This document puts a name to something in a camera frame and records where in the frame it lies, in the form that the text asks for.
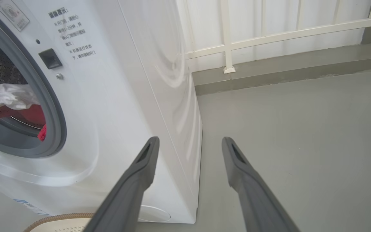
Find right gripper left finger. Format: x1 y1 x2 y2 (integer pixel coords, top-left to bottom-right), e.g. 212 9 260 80
83 136 160 232

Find white metal railing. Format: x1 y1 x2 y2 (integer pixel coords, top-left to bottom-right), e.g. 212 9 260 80
184 0 371 74

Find cream perforated laundry basket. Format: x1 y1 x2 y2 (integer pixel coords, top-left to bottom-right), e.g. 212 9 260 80
23 212 96 232

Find white garment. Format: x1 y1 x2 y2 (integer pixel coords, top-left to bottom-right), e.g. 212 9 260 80
0 83 41 113

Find blue white machine label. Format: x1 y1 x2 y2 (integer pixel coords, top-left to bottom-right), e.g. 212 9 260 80
13 199 50 216

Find red garment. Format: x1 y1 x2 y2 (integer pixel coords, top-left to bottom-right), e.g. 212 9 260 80
0 104 47 141

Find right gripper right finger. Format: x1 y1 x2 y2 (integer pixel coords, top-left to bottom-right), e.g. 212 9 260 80
222 137 301 232

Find white front-load washing machine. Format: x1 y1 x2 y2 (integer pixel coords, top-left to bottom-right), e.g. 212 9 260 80
0 0 203 224

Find grey warning sticker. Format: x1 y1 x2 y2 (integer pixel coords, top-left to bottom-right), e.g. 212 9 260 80
0 0 30 32

